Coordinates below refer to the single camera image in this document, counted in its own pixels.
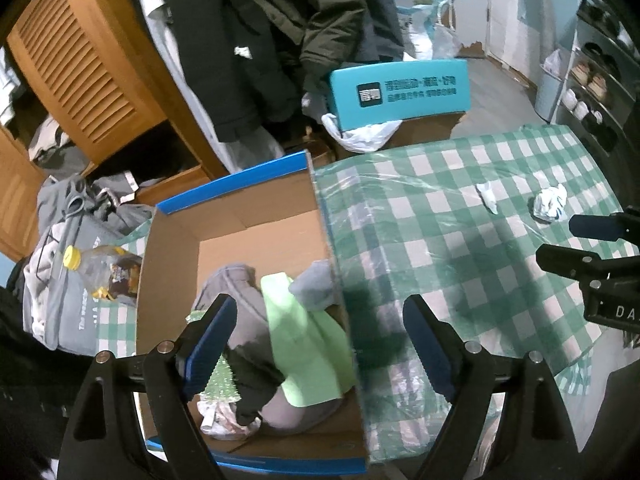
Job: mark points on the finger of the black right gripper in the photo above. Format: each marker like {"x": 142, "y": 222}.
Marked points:
{"x": 571, "y": 263}
{"x": 619, "y": 226}

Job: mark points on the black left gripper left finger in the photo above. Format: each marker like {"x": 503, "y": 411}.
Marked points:
{"x": 174, "y": 372}

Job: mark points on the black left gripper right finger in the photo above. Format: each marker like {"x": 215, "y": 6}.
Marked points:
{"x": 464, "y": 374}

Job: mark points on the green sparkly scouring cloth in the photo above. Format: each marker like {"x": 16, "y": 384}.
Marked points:
{"x": 221, "y": 386}

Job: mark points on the small white tissue piece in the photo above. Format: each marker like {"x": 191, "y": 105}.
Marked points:
{"x": 488, "y": 197}

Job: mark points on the grey sock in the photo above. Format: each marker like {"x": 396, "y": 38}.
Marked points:
{"x": 314, "y": 289}

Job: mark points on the grey knit garment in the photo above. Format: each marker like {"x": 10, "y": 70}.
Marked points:
{"x": 263, "y": 405}

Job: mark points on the yellow cap plastic bottle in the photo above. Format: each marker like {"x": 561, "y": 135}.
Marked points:
{"x": 109, "y": 273}

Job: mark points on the green white checkered tablecloth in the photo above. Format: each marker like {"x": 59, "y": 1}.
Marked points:
{"x": 410, "y": 221}

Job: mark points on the grey hoodie pile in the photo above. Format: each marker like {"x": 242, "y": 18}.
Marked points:
{"x": 71, "y": 211}

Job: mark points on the grey shoe rack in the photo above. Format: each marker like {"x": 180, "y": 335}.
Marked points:
{"x": 600, "y": 84}

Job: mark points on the light green cloth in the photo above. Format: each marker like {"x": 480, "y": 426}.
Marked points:
{"x": 310, "y": 349}

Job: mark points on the light blue trash bin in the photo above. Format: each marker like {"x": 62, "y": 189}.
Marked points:
{"x": 551, "y": 77}

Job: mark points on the blue brown cardboard box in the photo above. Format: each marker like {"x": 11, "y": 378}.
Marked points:
{"x": 257, "y": 237}

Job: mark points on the teal shoe box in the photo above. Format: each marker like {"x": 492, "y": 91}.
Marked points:
{"x": 376, "y": 93}

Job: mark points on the clear blue plastic bag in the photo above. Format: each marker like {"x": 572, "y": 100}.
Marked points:
{"x": 427, "y": 28}

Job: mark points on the wooden louvered cabinet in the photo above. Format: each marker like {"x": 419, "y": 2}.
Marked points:
{"x": 93, "y": 67}

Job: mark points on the dark hanging jacket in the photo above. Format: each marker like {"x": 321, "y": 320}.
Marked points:
{"x": 249, "y": 62}

